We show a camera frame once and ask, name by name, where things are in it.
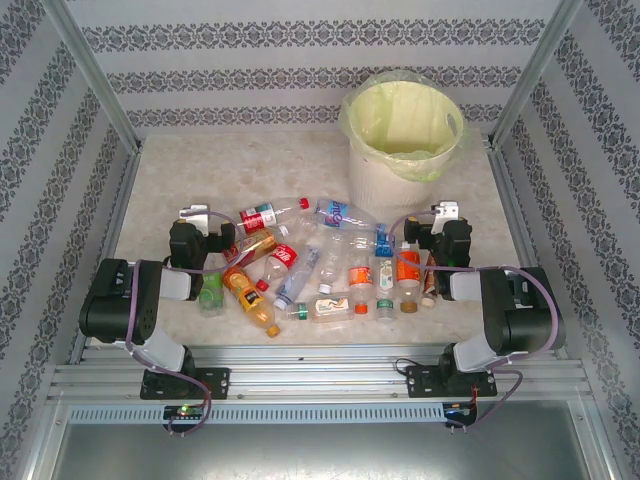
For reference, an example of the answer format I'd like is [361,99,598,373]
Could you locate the amber tea bottle white cap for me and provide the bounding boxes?
[222,225,292,265]

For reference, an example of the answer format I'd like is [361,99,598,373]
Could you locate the orange label bottle brown cap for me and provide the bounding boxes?
[396,243,422,314]

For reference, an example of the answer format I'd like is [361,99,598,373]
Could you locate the clear bottle red white label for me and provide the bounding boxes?
[238,196,311,235]

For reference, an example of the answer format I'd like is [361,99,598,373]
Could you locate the small blue label bottle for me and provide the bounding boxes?
[373,224,396,259]

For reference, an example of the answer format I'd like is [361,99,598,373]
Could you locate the brown bottle beige cap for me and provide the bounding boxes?
[421,249,444,309]

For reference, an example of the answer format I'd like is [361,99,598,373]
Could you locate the white green label bottle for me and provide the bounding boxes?
[374,255,400,322]

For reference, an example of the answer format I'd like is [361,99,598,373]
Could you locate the green label plastic bottle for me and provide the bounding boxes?
[197,272,227,320]

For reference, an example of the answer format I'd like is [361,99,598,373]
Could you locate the orange juice bottle black label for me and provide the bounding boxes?
[221,266,282,340]

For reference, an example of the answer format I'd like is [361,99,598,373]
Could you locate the blue-tinted clear water bottle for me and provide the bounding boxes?
[273,246,322,309]

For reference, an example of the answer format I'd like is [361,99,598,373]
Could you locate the clear bottle blue label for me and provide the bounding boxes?
[313,197,389,237]

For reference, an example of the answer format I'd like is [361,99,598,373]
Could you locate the clear bottle white cap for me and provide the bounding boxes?
[316,233,347,295]

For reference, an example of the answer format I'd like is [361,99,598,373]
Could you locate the cream plastic bin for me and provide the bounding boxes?
[345,74,467,227]

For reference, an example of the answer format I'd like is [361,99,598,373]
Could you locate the grey metal sheet tray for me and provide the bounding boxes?
[29,399,621,480]

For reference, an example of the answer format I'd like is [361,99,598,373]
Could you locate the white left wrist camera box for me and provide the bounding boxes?
[178,203,212,237]

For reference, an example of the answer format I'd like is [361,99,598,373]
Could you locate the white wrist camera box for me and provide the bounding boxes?
[178,203,212,237]
[431,200,460,222]

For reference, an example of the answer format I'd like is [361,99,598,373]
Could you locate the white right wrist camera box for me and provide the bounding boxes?
[431,200,460,222]

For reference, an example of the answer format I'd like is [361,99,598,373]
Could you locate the aluminium side rail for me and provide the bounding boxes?
[487,144,571,361]
[67,149,145,366]

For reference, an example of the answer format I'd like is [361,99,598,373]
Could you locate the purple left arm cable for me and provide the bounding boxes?
[124,209,247,437]

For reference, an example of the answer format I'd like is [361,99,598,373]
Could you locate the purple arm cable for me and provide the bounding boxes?
[388,209,566,436]
[124,209,247,437]

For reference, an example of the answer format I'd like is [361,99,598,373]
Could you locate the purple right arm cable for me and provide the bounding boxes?
[388,209,566,436]

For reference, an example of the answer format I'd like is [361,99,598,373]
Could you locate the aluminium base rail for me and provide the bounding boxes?
[47,343,587,401]

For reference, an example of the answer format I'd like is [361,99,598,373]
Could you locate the aluminium frame post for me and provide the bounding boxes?
[42,0,145,151]
[487,0,585,147]

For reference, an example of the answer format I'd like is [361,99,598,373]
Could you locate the slotted grey cable duct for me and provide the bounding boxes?
[67,402,447,426]

